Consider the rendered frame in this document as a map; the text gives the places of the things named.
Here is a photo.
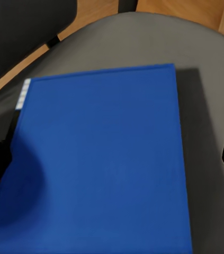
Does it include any swivel chair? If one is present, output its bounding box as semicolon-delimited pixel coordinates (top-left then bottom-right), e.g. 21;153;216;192
0;0;224;254

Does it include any folder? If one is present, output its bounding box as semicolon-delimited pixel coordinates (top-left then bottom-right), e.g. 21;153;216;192
0;63;193;254

